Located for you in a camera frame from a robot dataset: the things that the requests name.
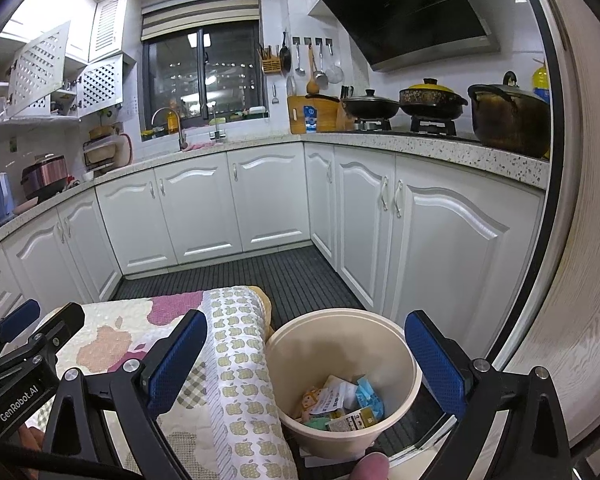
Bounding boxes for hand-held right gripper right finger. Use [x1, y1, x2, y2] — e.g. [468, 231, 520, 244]
[404, 310, 571, 480]

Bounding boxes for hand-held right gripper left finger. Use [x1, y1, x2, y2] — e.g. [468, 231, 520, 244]
[42, 309, 208, 480]

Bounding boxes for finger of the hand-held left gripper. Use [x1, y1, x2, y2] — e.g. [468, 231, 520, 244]
[0, 299, 41, 356]
[30, 302, 86, 357]

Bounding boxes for yellow printed small packet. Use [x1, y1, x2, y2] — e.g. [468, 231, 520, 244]
[327, 407, 382, 434]

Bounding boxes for beige plastic bucket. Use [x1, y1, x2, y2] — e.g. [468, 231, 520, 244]
[264, 309, 423, 461]

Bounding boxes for apple print patchwork blanket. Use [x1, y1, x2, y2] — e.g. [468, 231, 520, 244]
[27, 285, 301, 480]

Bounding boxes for pink slipper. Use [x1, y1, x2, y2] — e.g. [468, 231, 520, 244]
[355, 451, 392, 480]

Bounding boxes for light blue kettle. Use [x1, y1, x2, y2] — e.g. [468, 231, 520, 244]
[0, 172, 17, 219]

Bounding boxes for copper pink rice cooker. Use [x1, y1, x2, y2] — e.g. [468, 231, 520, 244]
[21, 155, 70, 202]

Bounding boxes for dark ribbed floor mat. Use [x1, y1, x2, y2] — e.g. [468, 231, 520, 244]
[114, 245, 456, 466]

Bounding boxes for white kitchen base cabinets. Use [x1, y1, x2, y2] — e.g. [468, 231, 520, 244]
[0, 141, 551, 333]

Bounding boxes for dish rack with pots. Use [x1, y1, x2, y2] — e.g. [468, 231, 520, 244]
[82, 127, 133, 173]

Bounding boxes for curved chrome faucet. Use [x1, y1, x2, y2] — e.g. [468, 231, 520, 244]
[151, 107, 188, 152]

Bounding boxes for small chrome tap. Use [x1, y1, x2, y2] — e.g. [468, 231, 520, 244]
[207, 102, 227, 142]

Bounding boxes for small white lattice cabinet door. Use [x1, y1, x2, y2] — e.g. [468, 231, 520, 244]
[77, 55, 125, 111]

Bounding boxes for large brown stock pot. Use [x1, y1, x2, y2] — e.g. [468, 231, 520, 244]
[467, 71, 551, 159]

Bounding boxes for large white lattice cabinet door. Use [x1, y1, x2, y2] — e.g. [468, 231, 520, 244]
[7, 20, 72, 117]

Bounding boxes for yellow lid casserole pot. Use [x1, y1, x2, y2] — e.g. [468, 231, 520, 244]
[399, 78, 468, 121]

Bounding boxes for black wok with lid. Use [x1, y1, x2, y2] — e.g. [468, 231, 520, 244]
[341, 88, 401, 122]

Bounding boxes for wooden cutting board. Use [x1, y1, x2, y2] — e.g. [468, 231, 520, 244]
[286, 94, 354, 135]

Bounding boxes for dark kitchen window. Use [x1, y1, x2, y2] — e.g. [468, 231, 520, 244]
[141, 20, 264, 132]

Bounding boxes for large yellow oil bottle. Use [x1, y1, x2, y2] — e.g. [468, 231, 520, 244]
[531, 57, 552, 106]

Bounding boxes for white louvered cabinet door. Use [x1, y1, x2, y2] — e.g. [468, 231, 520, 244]
[89, 0, 131, 63]

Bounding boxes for hanging wooden spoon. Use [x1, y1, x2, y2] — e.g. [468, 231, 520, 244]
[306, 45, 321, 96]

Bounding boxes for hanging white strainer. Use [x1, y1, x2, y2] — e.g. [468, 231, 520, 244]
[326, 42, 345, 85]

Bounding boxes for wooden utensil holder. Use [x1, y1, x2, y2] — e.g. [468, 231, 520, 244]
[257, 44, 282, 75]

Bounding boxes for black hanging pan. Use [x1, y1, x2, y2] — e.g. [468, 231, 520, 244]
[279, 31, 293, 74]

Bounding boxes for striped roller blind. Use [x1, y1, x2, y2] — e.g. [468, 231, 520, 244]
[141, 0, 261, 39]

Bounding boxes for black range hood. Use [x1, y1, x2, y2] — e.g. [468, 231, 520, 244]
[319, 0, 501, 72]

